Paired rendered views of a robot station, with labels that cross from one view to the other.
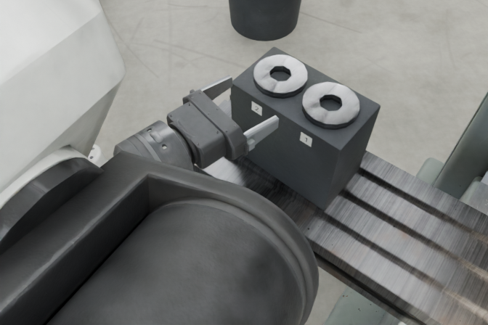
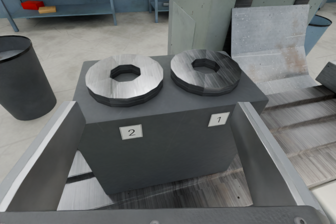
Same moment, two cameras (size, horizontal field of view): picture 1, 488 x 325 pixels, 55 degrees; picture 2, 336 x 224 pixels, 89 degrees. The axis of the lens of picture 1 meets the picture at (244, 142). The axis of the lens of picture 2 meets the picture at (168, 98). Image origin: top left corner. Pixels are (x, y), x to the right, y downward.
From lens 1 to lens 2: 61 cm
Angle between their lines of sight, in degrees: 37
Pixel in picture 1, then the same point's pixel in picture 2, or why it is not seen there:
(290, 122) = (192, 114)
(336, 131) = (240, 87)
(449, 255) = (290, 127)
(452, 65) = not seen: hidden behind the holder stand
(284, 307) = not seen: outside the picture
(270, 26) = (42, 106)
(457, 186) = not seen: hidden behind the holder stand
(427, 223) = (266, 119)
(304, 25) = (60, 97)
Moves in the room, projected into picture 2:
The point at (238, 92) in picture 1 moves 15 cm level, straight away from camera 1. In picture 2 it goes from (89, 131) to (22, 74)
